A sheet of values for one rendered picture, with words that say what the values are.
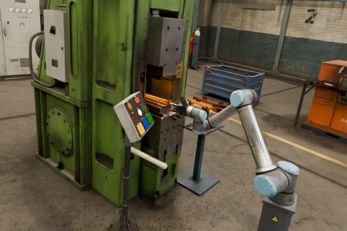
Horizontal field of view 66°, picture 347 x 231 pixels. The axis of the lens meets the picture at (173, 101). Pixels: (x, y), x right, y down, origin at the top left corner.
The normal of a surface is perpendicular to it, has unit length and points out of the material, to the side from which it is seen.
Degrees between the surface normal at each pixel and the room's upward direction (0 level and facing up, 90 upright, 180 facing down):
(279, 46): 90
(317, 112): 90
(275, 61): 90
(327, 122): 90
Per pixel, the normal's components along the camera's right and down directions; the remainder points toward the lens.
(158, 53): -0.61, 0.19
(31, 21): 0.69, 0.28
